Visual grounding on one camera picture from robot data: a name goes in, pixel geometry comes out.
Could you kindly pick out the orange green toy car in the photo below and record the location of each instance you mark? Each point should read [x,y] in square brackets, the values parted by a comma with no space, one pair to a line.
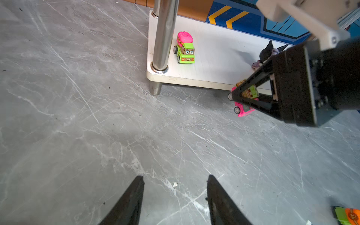
[347,216]

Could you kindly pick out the white two-tier shelf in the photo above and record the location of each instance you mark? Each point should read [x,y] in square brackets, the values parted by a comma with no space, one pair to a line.
[226,44]

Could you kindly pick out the black purple figurine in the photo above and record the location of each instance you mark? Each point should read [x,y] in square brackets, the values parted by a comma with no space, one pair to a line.
[266,53]

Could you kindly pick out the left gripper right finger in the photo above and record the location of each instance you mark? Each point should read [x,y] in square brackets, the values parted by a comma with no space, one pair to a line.
[223,210]

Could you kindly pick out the pink green toy truck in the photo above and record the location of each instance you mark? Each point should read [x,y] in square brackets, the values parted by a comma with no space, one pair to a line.
[184,48]

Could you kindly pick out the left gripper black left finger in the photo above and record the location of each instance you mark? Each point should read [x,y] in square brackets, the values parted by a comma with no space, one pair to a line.
[127,210]

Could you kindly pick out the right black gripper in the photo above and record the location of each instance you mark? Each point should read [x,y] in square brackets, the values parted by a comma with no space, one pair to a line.
[312,86]

